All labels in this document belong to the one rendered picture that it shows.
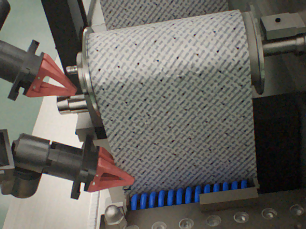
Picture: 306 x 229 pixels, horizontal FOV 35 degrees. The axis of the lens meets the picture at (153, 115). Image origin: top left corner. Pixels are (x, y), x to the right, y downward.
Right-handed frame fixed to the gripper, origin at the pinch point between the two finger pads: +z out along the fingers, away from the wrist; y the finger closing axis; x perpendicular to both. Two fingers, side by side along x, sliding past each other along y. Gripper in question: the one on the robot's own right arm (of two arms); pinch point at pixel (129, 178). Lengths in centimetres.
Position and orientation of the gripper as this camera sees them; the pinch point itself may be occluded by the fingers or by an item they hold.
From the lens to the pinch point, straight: 84.8
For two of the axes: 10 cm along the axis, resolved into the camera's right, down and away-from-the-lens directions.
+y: 0.1, 5.8, -8.1
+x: 3.5, -7.6, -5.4
